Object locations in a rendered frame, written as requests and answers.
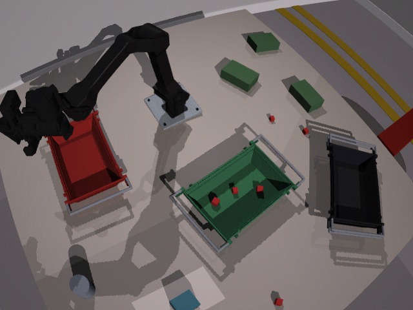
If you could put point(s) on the green rectangular block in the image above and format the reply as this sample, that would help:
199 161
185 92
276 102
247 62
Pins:
239 75
306 95
263 42

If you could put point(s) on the teal block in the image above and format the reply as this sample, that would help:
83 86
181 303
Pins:
185 301

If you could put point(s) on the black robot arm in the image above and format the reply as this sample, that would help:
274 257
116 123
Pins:
78 102

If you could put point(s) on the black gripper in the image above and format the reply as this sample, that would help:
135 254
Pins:
18 126

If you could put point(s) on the grey cylinder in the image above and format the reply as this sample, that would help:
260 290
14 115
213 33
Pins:
82 286

